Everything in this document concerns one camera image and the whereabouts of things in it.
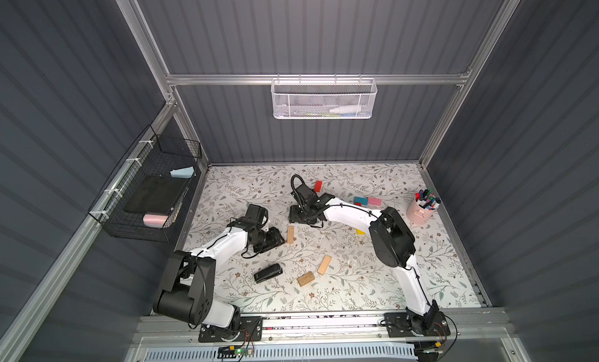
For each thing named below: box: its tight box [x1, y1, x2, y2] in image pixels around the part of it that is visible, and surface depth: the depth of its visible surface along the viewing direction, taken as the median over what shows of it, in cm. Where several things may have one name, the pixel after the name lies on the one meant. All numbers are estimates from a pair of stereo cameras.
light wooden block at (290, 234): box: [287, 225, 295, 244], surface depth 96 cm
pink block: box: [368, 197, 382, 206], surface depth 107 cm
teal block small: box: [353, 196, 369, 206], surface depth 107 cm
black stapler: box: [253, 262, 284, 284], surface depth 84 cm
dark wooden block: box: [297, 271, 316, 287], surface depth 85 cm
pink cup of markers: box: [406, 188, 442, 227], surface depth 93 cm
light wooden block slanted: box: [318, 255, 332, 275], surface depth 88 cm
